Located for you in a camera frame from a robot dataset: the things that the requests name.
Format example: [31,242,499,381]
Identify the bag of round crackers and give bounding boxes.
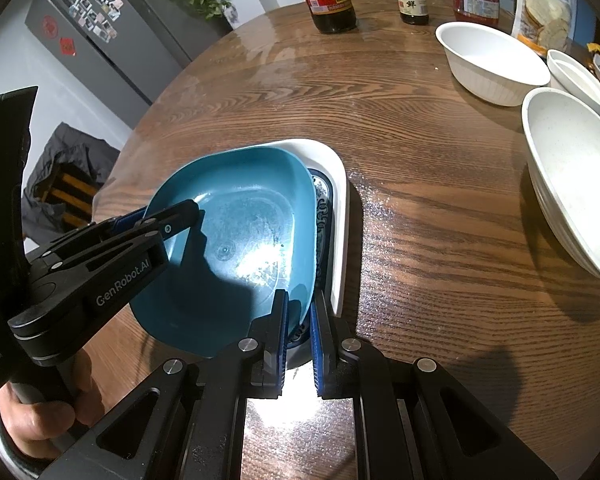
[512,0,577,58]

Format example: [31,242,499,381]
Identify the white patterned square plate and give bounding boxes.
[256,138,350,372]

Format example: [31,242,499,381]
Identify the blue square plate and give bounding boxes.
[131,146,316,358]

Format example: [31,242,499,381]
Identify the person's left hand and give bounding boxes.
[0,349,105,460]

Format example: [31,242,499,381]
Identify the large white bowl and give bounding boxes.
[521,87,600,278]

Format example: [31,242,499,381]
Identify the small white ramekin bowl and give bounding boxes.
[546,49,600,115]

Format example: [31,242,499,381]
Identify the medium white bowl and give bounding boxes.
[436,22,550,107]

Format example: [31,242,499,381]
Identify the grey refrigerator with photos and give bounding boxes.
[26,0,232,127]

